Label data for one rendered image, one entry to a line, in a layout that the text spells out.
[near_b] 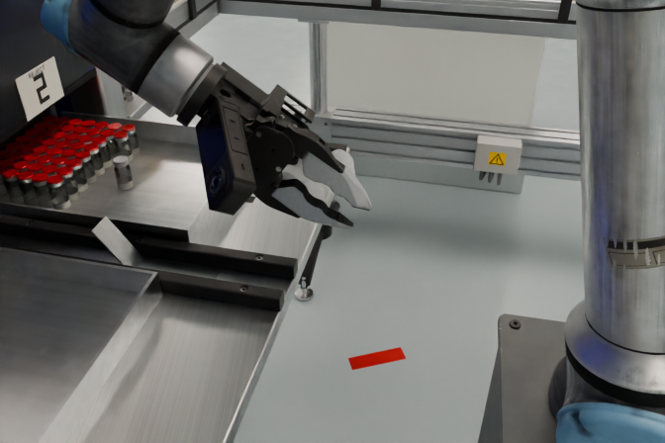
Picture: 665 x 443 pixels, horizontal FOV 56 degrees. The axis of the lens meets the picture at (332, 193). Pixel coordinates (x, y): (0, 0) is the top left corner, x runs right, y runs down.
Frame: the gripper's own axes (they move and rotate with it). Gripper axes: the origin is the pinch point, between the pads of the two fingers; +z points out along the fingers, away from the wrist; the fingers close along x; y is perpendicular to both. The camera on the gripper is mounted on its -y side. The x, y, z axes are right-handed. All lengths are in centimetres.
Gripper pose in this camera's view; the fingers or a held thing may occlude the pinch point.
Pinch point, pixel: (350, 214)
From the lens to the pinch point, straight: 65.1
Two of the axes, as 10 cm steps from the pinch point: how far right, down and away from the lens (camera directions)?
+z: 7.9, 5.7, 2.3
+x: -5.9, 6.2, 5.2
